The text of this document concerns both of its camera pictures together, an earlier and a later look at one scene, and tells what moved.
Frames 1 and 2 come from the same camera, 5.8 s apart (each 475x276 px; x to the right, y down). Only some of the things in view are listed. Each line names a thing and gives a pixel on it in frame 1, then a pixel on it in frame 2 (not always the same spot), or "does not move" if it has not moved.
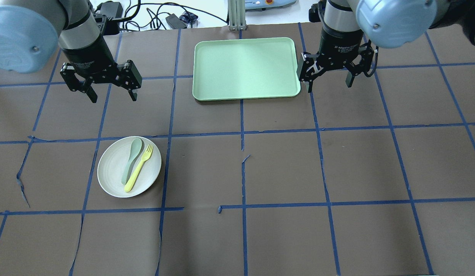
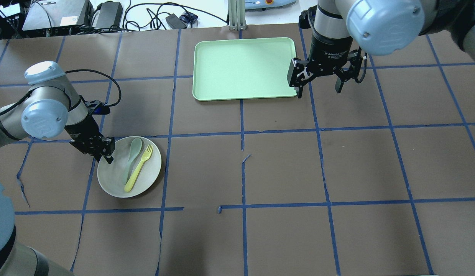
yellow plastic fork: (146, 154) does not move
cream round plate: (129, 166) does not move
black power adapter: (175, 22) does not move
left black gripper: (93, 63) → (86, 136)
